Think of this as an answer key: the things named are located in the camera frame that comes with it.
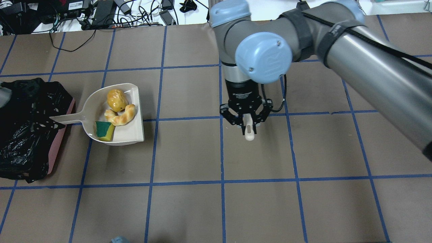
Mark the beige plastic dustpan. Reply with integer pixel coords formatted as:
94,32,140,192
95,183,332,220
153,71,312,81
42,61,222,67
50,83,144,146

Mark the green yellow sponge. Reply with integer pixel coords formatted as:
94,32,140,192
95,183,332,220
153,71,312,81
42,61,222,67
95,121,115,141

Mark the beige hand brush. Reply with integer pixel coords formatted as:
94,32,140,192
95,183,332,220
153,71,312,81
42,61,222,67
243,113,255,141

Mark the yellow round bread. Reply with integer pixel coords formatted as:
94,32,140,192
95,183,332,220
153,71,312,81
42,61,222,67
106,89,129,112

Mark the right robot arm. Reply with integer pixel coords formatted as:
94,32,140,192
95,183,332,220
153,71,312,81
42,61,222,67
209,0,432,160

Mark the black power adapter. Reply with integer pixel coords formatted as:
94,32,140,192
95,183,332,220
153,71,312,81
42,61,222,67
90,0,115,29

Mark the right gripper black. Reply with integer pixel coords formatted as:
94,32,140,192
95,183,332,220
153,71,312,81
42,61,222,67
219,79,273,129

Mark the bin with black bag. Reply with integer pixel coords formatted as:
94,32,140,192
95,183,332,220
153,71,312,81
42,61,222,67
0,78,74,183

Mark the croissant bread piece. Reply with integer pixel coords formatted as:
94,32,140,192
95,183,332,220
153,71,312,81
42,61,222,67
104,104,136,126

